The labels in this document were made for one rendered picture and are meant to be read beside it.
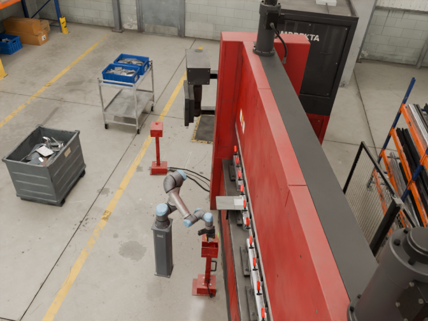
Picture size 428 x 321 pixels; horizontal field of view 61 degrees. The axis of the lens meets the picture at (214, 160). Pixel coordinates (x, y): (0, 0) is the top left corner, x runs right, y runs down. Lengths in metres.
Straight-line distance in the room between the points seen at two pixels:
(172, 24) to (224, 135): 6.47
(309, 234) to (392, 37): 8.81
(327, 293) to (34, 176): 4.01
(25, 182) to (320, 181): 3.90
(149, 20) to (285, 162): 8.68
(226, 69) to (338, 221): 2.31
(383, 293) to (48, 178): 4.13
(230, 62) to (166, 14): 6.63
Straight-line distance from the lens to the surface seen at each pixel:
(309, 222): 1.79
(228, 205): 3.61
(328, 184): 2.02
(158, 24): 10.40
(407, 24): 10.25
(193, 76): 3.93
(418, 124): 4.69
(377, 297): 1.37
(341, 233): 1.80
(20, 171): 5.03
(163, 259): 4.04
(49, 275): 4.54
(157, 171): 5.41
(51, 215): 5.13
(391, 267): 1.25
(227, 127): 4.10
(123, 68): 6.24
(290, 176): 2.01
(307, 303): 1.82
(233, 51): 3.69
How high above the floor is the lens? 3.56
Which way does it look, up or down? 38 degrees down
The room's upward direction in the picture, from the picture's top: 4 degrees clockwise
